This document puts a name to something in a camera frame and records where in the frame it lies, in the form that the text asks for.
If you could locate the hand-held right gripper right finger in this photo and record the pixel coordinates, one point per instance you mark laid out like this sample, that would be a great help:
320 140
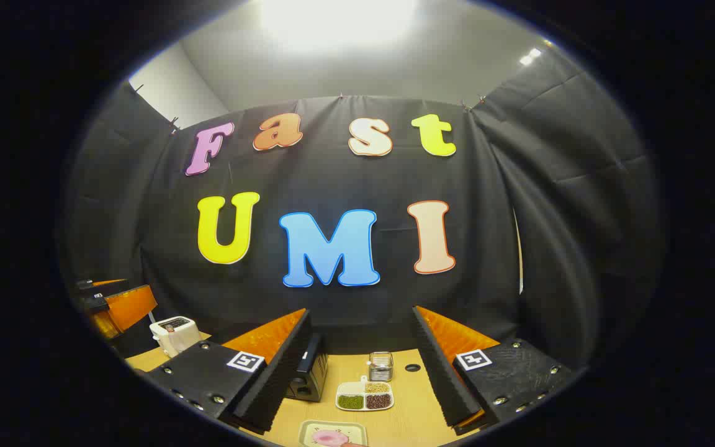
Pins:
438 366

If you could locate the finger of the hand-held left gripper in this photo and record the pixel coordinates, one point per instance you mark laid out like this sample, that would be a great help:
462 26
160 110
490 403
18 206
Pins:
125 307
103 285

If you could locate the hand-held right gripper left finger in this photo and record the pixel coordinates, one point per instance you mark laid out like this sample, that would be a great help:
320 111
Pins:
283 366

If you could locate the black electric oven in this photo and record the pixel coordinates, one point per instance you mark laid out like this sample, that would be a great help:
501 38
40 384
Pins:
311 379

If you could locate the cream square plate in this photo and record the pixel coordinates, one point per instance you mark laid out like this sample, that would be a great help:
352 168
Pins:
314 427

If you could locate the pink ham slice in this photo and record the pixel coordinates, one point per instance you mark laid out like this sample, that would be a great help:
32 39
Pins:
328 438

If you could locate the white toaster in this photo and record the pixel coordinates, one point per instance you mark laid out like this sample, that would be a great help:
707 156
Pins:
174 335

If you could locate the pile of yellow soybeans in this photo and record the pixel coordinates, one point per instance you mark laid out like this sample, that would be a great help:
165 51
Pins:
377 387

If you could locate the pile of red beans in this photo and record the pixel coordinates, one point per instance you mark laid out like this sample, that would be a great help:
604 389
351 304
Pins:
378 401

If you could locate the pile of white rice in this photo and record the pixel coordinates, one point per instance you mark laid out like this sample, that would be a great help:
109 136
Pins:
351 388

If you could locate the pile of green mung beans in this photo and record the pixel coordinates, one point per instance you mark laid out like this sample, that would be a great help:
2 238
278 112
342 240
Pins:
350 401

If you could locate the white divided tray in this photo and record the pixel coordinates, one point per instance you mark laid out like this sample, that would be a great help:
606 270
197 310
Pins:
364 393

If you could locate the ceiling light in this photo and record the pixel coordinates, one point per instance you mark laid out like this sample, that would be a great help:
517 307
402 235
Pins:
529 57

